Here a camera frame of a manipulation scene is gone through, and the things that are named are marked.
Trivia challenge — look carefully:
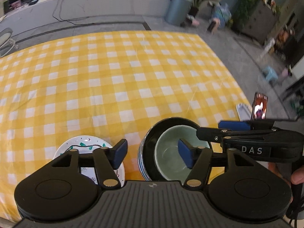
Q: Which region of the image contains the grey round stool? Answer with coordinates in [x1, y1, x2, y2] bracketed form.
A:
[0, 28, 19, 58]

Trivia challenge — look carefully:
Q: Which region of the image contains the blue steel bowl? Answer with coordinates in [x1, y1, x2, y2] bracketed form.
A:
[138, 117, 212, 183]

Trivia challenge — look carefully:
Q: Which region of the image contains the white phone stand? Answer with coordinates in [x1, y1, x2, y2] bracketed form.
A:
[236, 103, 251, 121]

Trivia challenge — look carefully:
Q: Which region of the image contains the white fruity painted plate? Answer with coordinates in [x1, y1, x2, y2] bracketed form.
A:
[53, 135, 125, 186]

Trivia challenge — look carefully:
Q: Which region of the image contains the person right hand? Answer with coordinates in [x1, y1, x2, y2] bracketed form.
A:
[291, 167, 304, 185]

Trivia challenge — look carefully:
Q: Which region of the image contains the grey blue trash bin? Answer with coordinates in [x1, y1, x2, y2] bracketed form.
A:
[164, 0, 192, 26]

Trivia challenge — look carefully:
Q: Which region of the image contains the blue water bottle bag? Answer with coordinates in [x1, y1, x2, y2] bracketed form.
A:
[211, 3, 231, 28]

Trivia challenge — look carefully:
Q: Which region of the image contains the white tv console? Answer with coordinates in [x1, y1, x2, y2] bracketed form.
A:
[1, 0, 170, 36]

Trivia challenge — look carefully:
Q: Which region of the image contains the green ceramic bowl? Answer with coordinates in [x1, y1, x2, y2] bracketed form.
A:
[154, 125, 211, 183]

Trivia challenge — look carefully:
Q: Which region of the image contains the black power cable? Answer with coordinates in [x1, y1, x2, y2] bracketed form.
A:
[52, 0, 101, 26]

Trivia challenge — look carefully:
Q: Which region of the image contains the smartphone on stand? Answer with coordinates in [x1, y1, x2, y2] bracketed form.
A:
[251, 92, 268, 120]

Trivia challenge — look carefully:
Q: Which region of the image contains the yellow checkered tablecloth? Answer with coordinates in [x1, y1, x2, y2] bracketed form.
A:
[1, 31, 248, 221]

